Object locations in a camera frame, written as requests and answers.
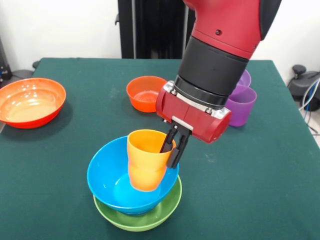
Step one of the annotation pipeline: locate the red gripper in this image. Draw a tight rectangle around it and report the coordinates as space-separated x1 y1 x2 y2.
155 80 232 169

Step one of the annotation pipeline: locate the orange cup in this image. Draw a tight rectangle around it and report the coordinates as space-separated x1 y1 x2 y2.
126 129 177 193

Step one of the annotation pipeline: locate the small orange bowl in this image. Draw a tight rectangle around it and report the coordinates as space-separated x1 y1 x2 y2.
126 75 168 113

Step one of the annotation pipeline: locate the large light blue bowl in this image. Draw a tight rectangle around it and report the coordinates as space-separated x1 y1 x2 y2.
86 135 180 215

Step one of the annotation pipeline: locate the green bowl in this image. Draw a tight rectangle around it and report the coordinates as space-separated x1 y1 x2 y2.
93 174 183 232

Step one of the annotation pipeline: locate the large orange bowl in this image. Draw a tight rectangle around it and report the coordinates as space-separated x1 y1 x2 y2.
0 77 67 130

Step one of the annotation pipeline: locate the dark green table cloth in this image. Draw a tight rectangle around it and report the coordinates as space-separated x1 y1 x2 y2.
0 57 320 240

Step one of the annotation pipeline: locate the purple cup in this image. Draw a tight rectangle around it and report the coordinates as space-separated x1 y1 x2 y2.
226 84 258 128

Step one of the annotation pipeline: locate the purple bowl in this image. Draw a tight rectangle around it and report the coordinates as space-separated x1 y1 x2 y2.
236 69 252 88

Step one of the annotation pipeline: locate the black chair base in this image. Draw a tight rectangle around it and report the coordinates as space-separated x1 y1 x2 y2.
287 64 320 112

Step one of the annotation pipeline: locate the grey office chair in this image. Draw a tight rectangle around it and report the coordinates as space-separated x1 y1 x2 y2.
4 69 35 82

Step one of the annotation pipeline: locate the black equipment stand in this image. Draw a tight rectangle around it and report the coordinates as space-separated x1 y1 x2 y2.
0 37 11 81

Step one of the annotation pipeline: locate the bundle of floor cables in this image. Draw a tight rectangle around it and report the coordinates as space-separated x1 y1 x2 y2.
298 79 320 137

